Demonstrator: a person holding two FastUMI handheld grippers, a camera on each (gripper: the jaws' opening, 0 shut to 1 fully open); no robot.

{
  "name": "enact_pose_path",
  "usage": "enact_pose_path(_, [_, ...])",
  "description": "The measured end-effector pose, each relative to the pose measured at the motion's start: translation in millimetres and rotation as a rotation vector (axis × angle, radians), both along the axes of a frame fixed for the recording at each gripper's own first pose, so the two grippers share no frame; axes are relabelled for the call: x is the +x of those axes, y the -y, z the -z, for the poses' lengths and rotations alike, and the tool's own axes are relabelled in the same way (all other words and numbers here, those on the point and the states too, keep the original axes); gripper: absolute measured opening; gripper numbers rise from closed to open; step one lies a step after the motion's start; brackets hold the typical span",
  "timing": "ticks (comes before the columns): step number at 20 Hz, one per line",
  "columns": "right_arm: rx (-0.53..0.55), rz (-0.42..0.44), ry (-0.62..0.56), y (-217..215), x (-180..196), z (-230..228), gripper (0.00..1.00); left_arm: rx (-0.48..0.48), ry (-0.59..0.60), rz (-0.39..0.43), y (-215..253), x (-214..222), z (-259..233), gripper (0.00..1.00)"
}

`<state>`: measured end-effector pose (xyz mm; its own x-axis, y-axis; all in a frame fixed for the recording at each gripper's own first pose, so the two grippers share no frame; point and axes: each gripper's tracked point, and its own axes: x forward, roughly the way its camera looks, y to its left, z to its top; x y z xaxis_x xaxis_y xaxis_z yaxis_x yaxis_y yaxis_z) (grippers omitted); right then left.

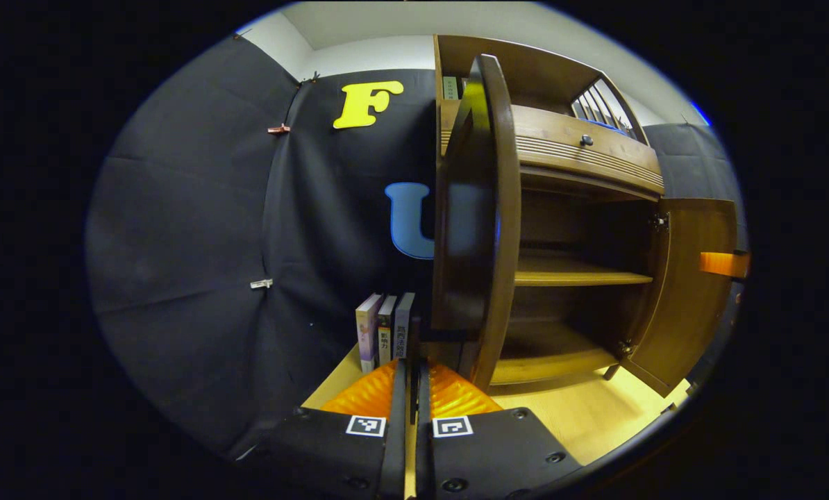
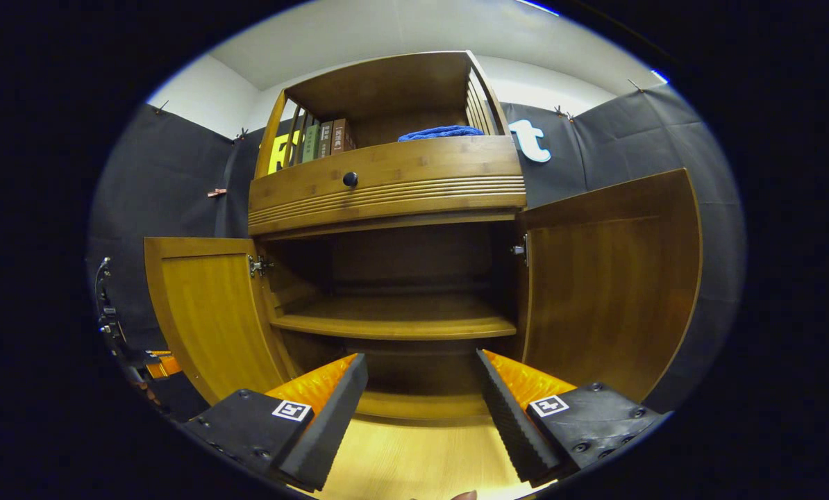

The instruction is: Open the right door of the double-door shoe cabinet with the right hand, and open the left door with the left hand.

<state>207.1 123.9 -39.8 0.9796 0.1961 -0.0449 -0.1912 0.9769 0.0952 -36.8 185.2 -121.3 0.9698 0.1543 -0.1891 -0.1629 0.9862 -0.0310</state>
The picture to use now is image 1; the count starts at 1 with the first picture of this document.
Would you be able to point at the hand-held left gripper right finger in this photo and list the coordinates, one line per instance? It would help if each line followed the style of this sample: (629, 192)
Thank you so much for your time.
(425, 451)

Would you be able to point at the blue towel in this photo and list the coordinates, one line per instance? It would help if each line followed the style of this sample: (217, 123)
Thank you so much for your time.
(605, 125)

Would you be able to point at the green book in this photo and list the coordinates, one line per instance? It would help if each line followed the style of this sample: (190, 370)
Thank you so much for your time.
(452, 87)

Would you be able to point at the brown clip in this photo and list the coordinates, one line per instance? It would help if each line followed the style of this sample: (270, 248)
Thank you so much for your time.
(279, 129)

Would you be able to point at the grey book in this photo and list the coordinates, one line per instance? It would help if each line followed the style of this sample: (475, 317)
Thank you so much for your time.
(403, 325)

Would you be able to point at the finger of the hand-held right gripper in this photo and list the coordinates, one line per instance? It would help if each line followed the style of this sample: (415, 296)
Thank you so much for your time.
(723, 264)

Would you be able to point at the wooden double-door shoe cabinet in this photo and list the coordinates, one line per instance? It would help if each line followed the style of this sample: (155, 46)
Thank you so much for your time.
(581, 278)

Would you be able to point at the white clip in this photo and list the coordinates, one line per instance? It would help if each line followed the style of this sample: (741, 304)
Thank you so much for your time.
(261, 283)

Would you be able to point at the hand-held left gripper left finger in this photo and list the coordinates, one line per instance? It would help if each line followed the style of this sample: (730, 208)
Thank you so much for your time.
(395, 444)

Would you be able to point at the wooden cabinet door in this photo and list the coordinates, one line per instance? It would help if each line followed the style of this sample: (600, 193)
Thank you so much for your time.
(501, 208)
(692, 312)

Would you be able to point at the purple and white book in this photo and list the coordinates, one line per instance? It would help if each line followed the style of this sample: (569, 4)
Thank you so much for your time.
(368, 333)

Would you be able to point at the dark book with yellow spine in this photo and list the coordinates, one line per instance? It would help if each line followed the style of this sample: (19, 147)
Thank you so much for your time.
(385, 332)

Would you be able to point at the wooden cabinet drawer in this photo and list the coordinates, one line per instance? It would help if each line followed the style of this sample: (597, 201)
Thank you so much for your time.
(616, 163)

